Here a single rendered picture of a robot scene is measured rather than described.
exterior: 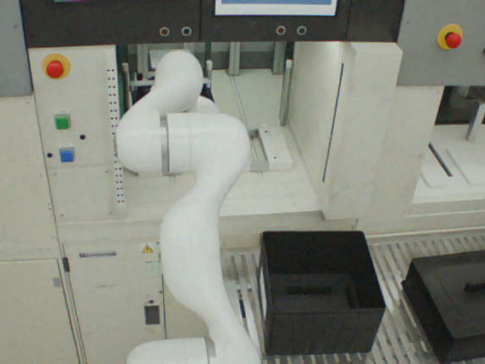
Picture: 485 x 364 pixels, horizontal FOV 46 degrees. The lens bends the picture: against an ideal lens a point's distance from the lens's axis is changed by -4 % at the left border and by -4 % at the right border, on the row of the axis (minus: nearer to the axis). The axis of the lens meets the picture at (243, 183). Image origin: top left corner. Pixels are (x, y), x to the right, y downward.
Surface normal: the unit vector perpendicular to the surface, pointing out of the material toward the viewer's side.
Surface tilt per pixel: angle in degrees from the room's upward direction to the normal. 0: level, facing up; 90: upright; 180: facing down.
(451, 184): 0
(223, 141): 47
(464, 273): 0
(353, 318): 90
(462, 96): 90
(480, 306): 0
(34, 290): 90
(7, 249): 90
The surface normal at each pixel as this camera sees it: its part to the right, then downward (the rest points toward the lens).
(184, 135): 0.15, -0.16
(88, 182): 0.15, 0.62
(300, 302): 0.06, -0.79
